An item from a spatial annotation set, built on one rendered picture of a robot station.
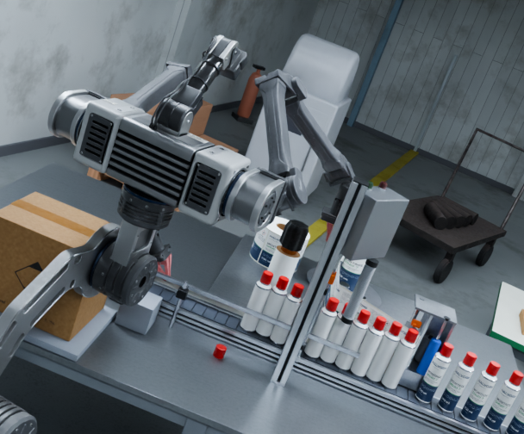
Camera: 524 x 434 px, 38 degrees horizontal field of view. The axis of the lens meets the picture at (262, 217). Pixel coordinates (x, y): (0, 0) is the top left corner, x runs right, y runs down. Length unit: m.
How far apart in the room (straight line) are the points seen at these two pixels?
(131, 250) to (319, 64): 4.75
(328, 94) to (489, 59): 4.59
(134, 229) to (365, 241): 0.66
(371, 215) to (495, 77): 8.67
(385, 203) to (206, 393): 0.72
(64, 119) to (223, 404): 0.88
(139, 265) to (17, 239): 0.38
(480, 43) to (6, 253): 9.09
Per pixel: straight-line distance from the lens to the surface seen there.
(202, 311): 2.46
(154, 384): 2.14
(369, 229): 2.12
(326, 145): 2.34
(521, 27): 10.67
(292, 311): 2.38
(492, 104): 10.72
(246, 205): 1.72
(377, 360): 2.44
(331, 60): 6.48
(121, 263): 1.90
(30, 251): 2.12
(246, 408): 2.18
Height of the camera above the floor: 2.01
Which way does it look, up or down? 19 degrees down
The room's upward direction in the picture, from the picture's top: 20 degrees clockwise
